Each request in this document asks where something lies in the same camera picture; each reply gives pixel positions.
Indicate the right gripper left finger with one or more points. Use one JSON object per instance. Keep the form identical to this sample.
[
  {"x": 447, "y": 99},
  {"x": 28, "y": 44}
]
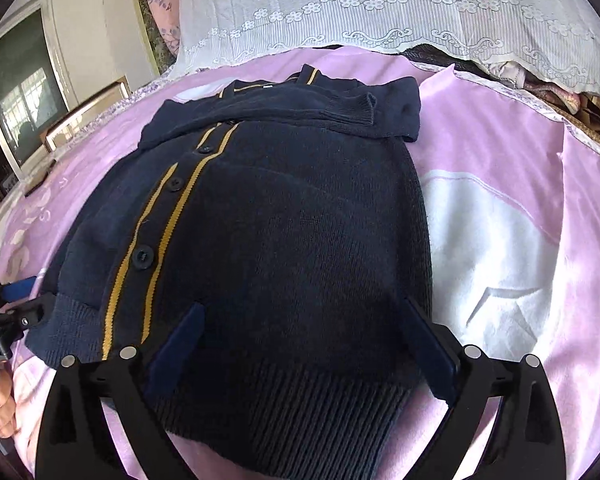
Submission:
[{"x": 75, "y": 441}]

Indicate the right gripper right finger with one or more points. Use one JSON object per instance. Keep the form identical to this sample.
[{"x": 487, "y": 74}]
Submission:
[{"x": 526, "y": 439}]

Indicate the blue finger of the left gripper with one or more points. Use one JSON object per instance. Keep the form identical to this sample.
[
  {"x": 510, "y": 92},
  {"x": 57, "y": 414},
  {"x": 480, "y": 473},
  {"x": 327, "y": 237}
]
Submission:
[{"x": 18, "y": 290}]

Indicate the navy knit school cardigan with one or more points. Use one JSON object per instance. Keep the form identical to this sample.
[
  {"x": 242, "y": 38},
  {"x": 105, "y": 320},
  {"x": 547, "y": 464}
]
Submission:
[{"x": 292, "y": 213}]

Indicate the person's left hand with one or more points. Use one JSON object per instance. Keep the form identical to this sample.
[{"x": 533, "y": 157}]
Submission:
[{"x": 7, "y": 406}]

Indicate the brown smartphone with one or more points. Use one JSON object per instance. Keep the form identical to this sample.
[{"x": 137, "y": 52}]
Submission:
[{"x": 38, "y": 177}]

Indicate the pink satin bedspread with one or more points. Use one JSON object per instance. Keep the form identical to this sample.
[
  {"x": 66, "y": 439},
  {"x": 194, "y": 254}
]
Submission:
[{"x": 512, "y": 194}]

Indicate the green patterned board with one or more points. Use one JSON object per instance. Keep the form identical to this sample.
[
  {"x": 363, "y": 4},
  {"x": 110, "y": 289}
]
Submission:
[{"x": 160, "y": 53}]

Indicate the white lace cover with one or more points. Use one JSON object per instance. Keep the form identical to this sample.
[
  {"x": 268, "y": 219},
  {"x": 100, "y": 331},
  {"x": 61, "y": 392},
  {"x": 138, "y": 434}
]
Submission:
[{"x": 558, "y": 41}]

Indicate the window with white frame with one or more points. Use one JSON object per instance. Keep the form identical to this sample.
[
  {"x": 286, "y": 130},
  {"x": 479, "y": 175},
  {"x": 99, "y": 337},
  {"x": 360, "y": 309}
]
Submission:
[{"x": 35, "y": 87}]

